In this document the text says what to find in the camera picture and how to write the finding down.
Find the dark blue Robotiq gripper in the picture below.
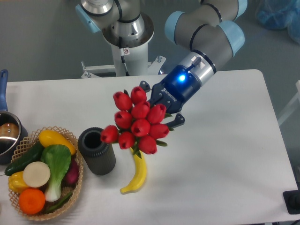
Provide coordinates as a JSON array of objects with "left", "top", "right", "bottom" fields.
[{"left": 139, "top": 65, "right": 201, "bottom": 131}]

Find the red tulip bouquet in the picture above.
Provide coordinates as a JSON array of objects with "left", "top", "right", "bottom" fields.
[{"left": 100, "top": 86, "right": 173, "bottom": 158}]

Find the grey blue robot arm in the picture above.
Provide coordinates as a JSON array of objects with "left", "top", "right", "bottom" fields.
[{"left": 75, "top": 0, "right": 248, "bottom": 128}]

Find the dark grey ribbed vase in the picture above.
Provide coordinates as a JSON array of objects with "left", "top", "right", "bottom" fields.
[{"left": 78, "top": 127, "right": 116, "bottom": 175}]

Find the yellow banana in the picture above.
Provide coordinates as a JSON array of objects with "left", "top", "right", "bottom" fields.
[{"left": 120, "top": 153, "right": 147, "bottom": 195}]

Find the green bok choy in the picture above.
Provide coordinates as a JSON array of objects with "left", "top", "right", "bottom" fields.
[{"left": 41, "top": 144, "right": 71, "bottom": 202}]

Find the purple red onion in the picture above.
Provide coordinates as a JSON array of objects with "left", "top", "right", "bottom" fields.
[{"left": 64, "top": 158, "right": 79, "bottom": 185}]

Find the yellow squash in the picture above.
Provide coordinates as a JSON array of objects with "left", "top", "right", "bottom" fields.
[{"left": 38, "top": 130, "right": 76, "bottom": 155}]

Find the woven wicker basket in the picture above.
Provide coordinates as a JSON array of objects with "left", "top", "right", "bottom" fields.
[{"left": 8, "top": 126, "right": 83, "bottom": 221}]

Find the dark green cucumber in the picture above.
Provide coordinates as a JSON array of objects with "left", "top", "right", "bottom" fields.
[{"left": 4, "top": 141, "right": 44, "bottom": 176}]

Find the blue plastic bag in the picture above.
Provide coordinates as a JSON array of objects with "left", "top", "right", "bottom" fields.
[{"left": 255, "top": 0, "right": 300, "bottom": 43}]

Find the green chili pepper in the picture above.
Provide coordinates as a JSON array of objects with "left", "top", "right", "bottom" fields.
[{"left": 44, "top": 192, "right": 73, "bottom": 214}]

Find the black device at table edge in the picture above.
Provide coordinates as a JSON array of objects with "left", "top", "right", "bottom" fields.
[{"left": 283, "top": 190, "right": 300, "bottom": 215}]

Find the orange fruit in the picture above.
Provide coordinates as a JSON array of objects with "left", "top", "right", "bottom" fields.
[{"left": 18, "top": 188, "right": 45, "bottom": 215}]

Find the yellow bell pepper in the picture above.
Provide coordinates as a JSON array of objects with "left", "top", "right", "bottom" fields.
[{"left": 8, "top": 171, "right": 29, "bottom": 194}]

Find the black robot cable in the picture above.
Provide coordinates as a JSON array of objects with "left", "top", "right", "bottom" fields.
[{"left": 118, "top": 36, "right": 130, "bottom": 77}]

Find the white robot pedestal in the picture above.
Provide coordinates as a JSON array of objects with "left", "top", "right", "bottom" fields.
[{"left": 82, "top": 12, "right": 166, "bottom": 78}]

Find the blue handled saucepan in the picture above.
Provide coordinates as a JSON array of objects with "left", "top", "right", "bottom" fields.
[{"left": 0, "top": 69, "right": 28, "bottom": 165}]

